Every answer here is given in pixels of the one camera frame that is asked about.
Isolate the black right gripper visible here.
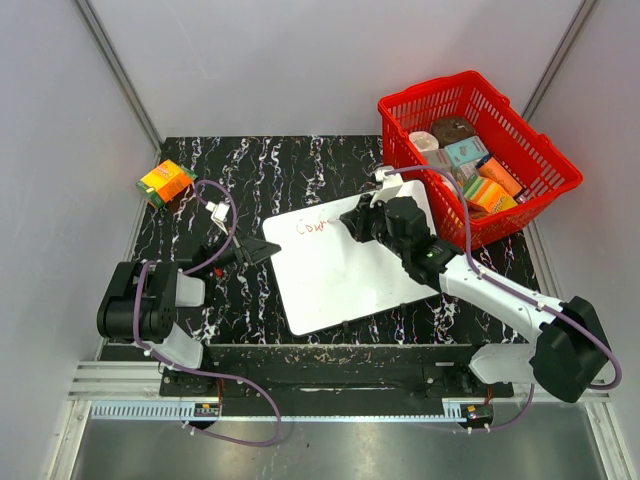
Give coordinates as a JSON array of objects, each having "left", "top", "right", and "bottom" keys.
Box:
[{"left": 342, "top": 192, "right": 409, "bottom": 259}]

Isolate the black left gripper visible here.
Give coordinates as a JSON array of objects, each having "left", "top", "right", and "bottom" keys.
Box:
[{"left": 201, "top": 224, "right": 282, "bottom": 275}]

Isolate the white whiteboard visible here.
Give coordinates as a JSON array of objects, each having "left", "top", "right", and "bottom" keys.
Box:
[{"left": 262, "top": 194, "right": 438, "bottom": 337}]

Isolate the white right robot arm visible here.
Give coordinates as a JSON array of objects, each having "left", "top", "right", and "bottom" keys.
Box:
[{"left": 339, "top": 195, "right": 611, "bottom": 403}]

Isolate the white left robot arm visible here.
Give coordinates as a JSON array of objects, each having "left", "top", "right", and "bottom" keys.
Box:
[{"left": 96, "top": 233, "right": 281, "bottom": 396}]

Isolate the white toilet paper roll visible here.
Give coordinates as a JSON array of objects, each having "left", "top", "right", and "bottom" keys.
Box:
[{"left": 408, "top": 131, "right": 440, "bottom": 154}]

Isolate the orange green snack box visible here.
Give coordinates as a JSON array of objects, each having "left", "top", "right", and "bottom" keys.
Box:
[{"left": 136, "top": 160, "right": 197, "bottom": 209}]

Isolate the teal cardboard box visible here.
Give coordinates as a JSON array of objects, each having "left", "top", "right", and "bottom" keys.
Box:
[{"left": 444, "top": 135, "right": 489, "bottom": 168}]

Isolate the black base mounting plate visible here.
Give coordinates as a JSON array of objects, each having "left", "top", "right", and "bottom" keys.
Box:
[{"left": 159, "top": 344, "right": 516, "bottom": 406}]

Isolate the brown round lid jar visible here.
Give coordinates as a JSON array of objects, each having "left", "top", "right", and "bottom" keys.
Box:
[{"left": 430, "top": 116, "right": 476, "bottom": 148}]

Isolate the yellow green sponge pack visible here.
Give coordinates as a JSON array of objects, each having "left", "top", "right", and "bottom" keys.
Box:
[{"left": 463, "top": 175, "right": 517, "bottom": 214}]

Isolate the orange blue box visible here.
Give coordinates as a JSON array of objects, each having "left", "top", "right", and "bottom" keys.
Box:
[{"left": 476, "top": 154, "right": 524, "bottom": 198}]

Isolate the red plastic shopping basket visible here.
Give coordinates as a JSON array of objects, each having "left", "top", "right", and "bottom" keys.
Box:
[{"left": 378, "top": 71, "right": 583, "bottom": 248}]

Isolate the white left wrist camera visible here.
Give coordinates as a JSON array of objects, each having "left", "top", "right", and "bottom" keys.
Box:
[{"left": 205, "top": 202, "right": 230, "bottom": 235}]

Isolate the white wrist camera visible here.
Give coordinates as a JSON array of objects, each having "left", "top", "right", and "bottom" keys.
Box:
[
  {"left": 205, "top": 202, "right": 230, "bottom": 235},
  {"left": 370, "top": 166, "right": 404, "bottom": 208}
]

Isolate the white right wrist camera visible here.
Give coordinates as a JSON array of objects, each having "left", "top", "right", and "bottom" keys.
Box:
[{"left": 370, "top": 166, "right": 404, "bottom": 208}]

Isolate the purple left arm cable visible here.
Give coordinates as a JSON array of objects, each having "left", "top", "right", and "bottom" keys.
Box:
[{"left": 130, "top": 179, "right": 285, "bottom": 447}]

